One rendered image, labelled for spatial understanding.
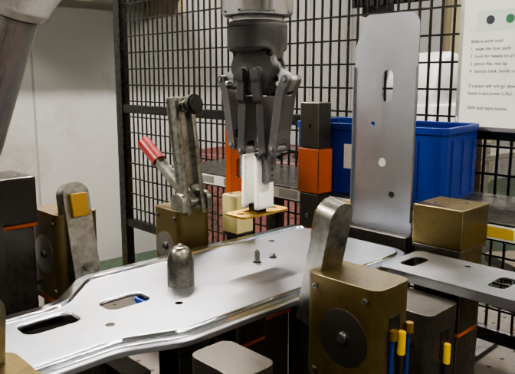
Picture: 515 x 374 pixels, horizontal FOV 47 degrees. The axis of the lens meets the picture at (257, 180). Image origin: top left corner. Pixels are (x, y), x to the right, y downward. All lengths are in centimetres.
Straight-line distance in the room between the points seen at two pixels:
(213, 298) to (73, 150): 345
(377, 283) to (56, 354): 30
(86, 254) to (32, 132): 319
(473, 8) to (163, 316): 83
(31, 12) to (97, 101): 294
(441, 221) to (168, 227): 40
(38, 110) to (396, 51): 323
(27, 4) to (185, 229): 55
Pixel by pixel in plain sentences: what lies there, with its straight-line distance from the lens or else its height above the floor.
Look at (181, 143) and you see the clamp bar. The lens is 87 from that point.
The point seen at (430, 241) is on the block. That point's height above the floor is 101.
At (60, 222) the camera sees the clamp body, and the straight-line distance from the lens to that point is 80.
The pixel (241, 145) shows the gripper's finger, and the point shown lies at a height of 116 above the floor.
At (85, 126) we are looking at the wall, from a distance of 410.
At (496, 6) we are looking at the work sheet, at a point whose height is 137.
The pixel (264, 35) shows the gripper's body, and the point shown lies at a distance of 73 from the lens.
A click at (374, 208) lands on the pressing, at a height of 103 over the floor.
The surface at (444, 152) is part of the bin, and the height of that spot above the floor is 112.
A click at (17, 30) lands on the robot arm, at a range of 124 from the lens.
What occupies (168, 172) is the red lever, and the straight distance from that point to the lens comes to 92.
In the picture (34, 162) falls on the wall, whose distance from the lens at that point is 400.
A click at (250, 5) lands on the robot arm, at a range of 73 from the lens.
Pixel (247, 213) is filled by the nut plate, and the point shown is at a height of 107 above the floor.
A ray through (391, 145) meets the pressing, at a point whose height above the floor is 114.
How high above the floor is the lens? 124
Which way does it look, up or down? 10 degrees down
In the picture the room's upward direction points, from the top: straight up
